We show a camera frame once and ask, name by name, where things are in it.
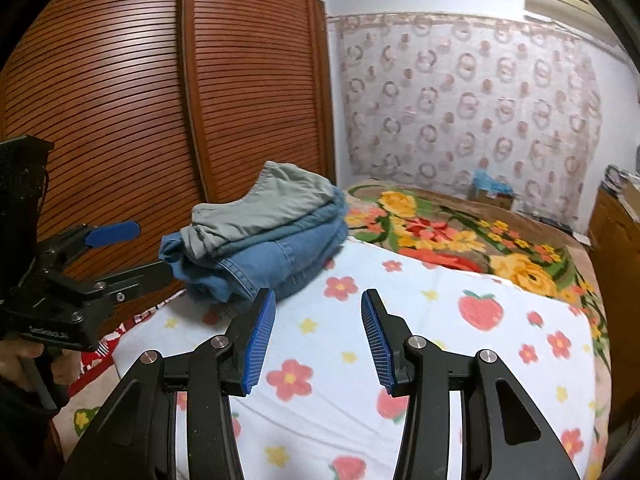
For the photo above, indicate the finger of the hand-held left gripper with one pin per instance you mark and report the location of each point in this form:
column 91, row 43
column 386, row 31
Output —
column 145, row 275
column 115, row 232

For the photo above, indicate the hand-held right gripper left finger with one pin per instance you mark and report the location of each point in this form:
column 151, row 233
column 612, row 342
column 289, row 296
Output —
column 260, row 340

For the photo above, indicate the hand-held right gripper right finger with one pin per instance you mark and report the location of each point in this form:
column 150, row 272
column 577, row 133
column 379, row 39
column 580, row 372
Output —
column 377, row 345

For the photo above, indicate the blue denim jeans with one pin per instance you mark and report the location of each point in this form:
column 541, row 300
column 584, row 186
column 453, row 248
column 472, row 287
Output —
column 280, row 270

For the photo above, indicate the grey-green pants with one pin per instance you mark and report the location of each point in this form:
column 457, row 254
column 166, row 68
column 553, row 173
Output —
column 280, row 200

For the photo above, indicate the person's left forearm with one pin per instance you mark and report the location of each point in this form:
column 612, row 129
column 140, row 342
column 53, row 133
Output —
column 20, row 425

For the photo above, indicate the person's left hand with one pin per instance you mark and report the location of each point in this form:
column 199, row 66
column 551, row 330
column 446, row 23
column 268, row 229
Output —
column 15, row 355

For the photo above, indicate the white flower print blanket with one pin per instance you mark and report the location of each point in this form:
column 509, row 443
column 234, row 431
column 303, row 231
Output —
column 450, row 360

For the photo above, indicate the red patterned cloth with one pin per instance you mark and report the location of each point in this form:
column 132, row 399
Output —
column 90, row 360

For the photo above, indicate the brown floral blanket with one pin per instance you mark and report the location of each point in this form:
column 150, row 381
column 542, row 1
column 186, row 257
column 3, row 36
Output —
column 450, row 235

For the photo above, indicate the slatted wooden wardrobe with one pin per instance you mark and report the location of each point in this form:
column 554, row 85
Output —
column 125, row 85

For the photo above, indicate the small cardboard box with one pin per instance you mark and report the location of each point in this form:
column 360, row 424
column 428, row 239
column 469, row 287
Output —
column 492, row 200

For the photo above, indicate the circle print curtain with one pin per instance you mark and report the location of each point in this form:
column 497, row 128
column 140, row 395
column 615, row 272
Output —
column 450, row 110

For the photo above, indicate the wooden dresser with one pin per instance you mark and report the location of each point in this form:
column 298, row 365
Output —
column 612, row 240

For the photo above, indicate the dresser top clutter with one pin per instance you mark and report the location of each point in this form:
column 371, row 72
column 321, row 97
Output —
column 620, row 177

